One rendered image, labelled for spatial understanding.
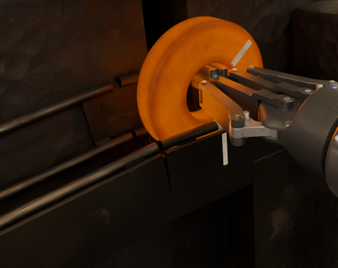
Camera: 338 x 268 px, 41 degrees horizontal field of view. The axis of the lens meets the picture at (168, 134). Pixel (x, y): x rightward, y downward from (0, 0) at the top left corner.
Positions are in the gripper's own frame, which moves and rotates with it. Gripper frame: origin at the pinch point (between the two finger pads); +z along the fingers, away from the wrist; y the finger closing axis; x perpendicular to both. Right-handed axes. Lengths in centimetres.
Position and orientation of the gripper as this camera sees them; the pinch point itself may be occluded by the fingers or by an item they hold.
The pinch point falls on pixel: (203, 74)
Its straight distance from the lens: 51.6
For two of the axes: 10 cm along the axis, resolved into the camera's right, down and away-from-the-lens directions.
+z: -5.3, -3.6, 7.7
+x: -0.7, -8.8, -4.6
